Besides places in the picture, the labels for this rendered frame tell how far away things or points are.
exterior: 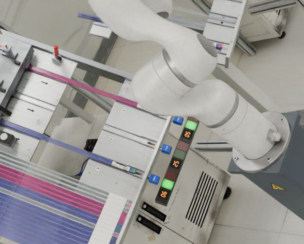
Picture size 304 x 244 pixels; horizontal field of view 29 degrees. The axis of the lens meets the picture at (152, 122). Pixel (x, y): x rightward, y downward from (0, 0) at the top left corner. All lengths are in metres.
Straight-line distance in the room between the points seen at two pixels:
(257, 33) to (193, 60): 1.64
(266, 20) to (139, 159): 1.20
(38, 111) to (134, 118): 0.33
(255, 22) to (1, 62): 1.33
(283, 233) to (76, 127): 1.00
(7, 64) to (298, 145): 1.01
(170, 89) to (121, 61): 2.67
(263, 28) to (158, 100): 1.58
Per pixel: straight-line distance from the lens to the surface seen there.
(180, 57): 1.39
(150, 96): 1.44
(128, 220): 1.88
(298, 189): 1.69
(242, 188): 2.67
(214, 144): 2.43
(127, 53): 4.09
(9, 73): 2.07
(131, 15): 1.40
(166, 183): 1.93
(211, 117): 1.50
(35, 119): 2.04
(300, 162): 1.68
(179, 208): 2.45
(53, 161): 2.68
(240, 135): 1.56
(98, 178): 1.94
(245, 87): 2.34
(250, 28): 3.00
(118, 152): 1.96
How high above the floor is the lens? 1.82
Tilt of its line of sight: 32 degrees down
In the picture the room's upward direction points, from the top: 54 degrees counter-clockwise
